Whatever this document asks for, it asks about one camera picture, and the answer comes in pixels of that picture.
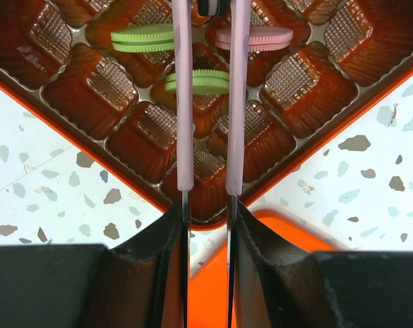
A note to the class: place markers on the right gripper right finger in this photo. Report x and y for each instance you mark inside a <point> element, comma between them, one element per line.
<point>334,288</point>

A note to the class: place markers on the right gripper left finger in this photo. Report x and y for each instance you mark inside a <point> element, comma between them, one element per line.
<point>140,283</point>

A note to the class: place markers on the green cookie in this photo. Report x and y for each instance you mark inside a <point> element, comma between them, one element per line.
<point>144,38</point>
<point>210,82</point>

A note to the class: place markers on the pink cookie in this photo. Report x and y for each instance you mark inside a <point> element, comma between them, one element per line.
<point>260,39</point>

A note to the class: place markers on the black cookie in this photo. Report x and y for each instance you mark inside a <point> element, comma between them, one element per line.
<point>213,7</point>

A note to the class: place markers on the orange box lid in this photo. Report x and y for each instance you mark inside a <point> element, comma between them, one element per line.
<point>213,300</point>

